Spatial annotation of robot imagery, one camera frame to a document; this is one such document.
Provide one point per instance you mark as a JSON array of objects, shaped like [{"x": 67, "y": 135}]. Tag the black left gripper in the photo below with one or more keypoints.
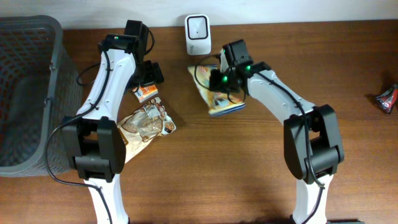
[{"x": 153, "y": 74}]

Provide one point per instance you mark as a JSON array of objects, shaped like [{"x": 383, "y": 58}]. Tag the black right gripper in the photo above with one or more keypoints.
[{"x": 217, "y": 84}]

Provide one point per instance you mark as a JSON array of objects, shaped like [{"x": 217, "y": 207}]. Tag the small orange box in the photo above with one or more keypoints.
[{"x": 144, "y": 93}]

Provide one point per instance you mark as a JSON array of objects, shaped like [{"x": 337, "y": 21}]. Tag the yellow chip bag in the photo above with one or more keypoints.
[{"x": 218, "y": 103}]

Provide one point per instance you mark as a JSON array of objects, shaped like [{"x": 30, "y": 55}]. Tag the beige brown snack pouch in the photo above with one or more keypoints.
[{"x": 143, "y": 125}]

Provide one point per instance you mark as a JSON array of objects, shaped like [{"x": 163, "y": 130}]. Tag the red black snack packet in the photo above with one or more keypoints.
[{"x": 385, "y": 100}]

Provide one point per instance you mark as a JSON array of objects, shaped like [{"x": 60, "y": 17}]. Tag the blue liquid bottle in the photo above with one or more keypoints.
[{"x": 395, "y": 93}]

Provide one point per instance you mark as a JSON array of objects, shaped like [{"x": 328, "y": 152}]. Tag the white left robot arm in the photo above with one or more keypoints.
[{"x": 94, "y": 145}]

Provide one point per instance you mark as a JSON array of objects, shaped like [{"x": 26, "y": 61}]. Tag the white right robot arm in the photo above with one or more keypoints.
[{"x": 313, "y": 147}]

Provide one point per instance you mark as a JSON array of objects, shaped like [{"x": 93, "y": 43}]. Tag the white barcode scanner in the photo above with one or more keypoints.
[{"x": 198, "y": 34}]

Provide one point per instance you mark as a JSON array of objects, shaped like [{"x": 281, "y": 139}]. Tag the grey plastic basket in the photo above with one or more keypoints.
[{"x": 38, "y": 89}]

